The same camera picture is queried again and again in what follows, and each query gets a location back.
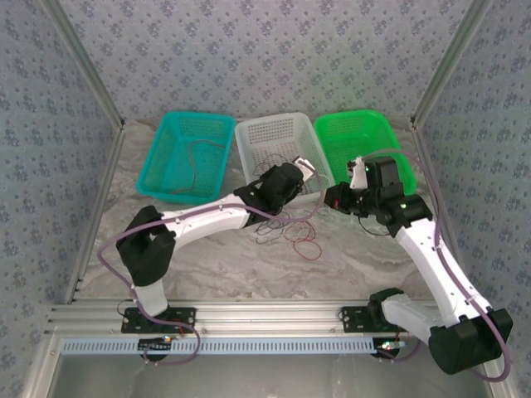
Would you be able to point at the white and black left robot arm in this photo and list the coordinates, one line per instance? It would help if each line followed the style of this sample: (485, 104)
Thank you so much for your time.
(207, 217)

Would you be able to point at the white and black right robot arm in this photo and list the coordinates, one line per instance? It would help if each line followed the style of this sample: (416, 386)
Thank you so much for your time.
(435, 269)

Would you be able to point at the white plastic basket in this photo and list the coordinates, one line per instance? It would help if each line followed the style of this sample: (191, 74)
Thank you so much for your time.
(274, 132)

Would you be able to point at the green plastic basket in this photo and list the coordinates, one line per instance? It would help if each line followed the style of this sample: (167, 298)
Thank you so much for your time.
(352, 132)

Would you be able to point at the marble pattern table cover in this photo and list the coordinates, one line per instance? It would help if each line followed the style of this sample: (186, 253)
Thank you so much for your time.
(224, 282)

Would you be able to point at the teal plastic basket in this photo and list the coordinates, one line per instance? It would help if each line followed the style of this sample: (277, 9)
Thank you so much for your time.
(174, 137)

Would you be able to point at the black controller board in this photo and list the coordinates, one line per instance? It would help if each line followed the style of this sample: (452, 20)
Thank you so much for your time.
(151, 345)
(388, 350)

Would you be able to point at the grey metal sheet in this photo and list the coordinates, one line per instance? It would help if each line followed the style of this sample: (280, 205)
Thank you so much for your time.
(265, 377)

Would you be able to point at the aluminium table side rail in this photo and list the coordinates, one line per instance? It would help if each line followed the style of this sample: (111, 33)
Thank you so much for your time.
(451, 257)
(99, 207)

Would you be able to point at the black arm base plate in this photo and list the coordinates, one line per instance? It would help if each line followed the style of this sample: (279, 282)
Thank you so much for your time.
(352, 319)
(182, 317)

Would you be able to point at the aluminium upright frame post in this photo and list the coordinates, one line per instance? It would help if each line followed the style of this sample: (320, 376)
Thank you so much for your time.
(90, 66)
(444, 66)

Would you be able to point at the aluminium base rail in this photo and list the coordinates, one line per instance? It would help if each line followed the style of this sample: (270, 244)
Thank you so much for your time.
(265, 317)

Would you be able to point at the aluminium frame leg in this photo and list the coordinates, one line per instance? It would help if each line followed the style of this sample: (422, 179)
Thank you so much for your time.
(500, 389)
(39, 373)

